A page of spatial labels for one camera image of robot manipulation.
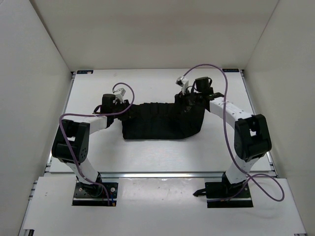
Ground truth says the right blue corner label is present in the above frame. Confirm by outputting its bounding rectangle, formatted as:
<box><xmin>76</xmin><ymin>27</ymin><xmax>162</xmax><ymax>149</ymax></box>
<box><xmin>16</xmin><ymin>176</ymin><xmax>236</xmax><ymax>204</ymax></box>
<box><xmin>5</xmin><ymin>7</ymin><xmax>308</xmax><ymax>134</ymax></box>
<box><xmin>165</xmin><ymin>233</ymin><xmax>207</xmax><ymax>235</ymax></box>
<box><xmin>222</xmin><ymin>68</ymin><xmax>239</xmax><ymax>73</ymax></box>

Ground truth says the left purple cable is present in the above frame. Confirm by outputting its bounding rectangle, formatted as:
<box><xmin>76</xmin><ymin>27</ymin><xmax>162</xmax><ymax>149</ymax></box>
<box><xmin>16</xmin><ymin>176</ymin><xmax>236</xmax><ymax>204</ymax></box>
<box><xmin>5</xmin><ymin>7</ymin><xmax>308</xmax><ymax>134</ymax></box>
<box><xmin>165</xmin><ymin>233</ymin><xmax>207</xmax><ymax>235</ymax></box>
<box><xmin>60</xmin><ymin>83</ymin><xmax>135</xmax><ymax>206</ymax></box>

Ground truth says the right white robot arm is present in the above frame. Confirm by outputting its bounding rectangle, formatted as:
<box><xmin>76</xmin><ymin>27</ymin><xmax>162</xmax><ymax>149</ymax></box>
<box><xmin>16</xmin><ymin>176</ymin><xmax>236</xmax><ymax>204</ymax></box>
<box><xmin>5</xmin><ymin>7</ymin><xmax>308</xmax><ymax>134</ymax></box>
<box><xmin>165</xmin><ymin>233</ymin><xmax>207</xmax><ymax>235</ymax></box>
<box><xmin>176</xmin><ymin>76</ymin><xmax>272</xmax><ymax>197</ymax></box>

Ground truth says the black pleated skirt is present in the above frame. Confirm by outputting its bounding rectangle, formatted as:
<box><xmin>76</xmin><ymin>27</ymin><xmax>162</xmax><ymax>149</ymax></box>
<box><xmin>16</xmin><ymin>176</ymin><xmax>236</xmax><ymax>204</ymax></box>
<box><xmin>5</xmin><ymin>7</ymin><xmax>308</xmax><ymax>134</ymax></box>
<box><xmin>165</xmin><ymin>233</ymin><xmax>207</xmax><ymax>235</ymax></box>
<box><xmin>117</xmin><ymin>101</ymin><xmax>205</xmax><ymax>140</ymax></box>

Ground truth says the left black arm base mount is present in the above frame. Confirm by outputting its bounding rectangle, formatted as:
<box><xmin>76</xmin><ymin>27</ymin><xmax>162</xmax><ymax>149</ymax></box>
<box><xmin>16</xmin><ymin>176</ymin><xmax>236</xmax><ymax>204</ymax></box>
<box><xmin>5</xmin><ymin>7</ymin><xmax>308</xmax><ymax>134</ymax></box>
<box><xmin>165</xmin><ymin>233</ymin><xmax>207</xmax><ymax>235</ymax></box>
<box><xmin>72</xmin><ymin>176</ymin><xmax>119</xmax><ymax>207</ymax></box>

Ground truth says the left blue corner label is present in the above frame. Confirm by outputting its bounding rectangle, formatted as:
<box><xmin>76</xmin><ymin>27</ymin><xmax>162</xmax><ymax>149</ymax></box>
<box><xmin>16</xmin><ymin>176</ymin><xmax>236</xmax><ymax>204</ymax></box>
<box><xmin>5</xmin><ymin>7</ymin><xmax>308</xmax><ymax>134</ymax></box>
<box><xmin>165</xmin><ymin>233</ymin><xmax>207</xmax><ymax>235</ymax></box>
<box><xmin>76</xmin><ymin>70</ymin><xmax>94</xmax><ymax>74</ymax></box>

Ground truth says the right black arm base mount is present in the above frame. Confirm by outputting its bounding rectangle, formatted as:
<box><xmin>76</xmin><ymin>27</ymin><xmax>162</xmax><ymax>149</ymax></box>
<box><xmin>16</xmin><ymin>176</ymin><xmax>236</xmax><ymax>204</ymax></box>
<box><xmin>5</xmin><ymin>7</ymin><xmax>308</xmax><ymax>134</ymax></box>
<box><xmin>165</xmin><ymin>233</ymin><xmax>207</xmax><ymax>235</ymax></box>
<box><xmin>193</xmin><ymin>173</ymin><xmax>253</xmax><ymax>208</ymax></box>

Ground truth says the front aluminium table rail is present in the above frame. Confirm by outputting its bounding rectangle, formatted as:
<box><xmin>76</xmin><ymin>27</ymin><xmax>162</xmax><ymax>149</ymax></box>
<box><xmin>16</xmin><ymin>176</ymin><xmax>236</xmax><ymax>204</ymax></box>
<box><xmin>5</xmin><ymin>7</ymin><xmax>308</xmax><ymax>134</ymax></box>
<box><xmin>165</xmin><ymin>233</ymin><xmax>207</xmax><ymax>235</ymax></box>
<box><xmin>101</xmin><ymin>172</ymin><xmax>222</xmax><ymax>178</ymax></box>

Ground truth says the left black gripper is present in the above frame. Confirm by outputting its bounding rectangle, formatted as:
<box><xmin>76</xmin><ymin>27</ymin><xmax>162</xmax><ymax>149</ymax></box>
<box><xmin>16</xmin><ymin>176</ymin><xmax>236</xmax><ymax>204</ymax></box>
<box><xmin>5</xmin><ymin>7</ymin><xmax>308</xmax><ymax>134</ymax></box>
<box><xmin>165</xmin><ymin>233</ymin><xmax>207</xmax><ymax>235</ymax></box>
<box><xmin>112</xmin><ymin>99</ymin><xmax>137</xmax><ymax>120</ymax></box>

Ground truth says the blue corner label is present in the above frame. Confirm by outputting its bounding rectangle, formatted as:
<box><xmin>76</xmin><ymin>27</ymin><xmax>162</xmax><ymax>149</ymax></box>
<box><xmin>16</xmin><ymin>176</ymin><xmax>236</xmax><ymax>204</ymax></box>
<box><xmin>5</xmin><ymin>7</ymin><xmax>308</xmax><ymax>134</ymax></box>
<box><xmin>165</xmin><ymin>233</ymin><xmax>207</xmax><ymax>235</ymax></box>
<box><xmin>222</xmin><ymin>68</ymin><xmax>239</xmax><ymax>73</ymax></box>
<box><xmin>76</xmin><ymin>70</ymin><xmax>94</xmax><ymax>74</ymax></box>

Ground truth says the aluminium table rail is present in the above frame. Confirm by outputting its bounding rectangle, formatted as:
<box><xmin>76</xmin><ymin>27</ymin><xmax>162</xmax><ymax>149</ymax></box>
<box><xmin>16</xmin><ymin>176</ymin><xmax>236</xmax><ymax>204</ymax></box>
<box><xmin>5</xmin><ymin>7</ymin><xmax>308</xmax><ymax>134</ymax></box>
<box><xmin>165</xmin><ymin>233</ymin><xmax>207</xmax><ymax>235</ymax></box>
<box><xmin>44</xmin><ymin>71</ymin><xmax>76</xmax><ymax>176</ymax></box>
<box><xmin>101</xmin><ymin>172</ymin><xmax>222</xmax><ymax>178</ymax></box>

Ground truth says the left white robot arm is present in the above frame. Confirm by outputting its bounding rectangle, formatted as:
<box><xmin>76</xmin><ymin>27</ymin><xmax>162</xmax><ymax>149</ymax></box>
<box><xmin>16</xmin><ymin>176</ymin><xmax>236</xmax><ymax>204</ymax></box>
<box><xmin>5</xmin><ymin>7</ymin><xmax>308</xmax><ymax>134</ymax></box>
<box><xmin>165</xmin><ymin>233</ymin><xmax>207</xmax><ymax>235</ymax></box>
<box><xmin>52</xmin><ymin>89</ymin><xmax>130</xmax><ymax>196</ymax></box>

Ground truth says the left aluminium table rail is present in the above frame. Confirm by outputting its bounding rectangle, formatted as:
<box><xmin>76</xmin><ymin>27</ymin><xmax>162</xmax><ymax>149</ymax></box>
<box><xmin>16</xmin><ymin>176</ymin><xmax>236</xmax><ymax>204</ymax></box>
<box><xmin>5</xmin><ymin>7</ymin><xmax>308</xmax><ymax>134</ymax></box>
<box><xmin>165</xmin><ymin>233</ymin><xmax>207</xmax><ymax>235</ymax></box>
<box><xmin>44</xmin><ymin>71</ymin><xmax>76</xmax><ymax>176</ymax></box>

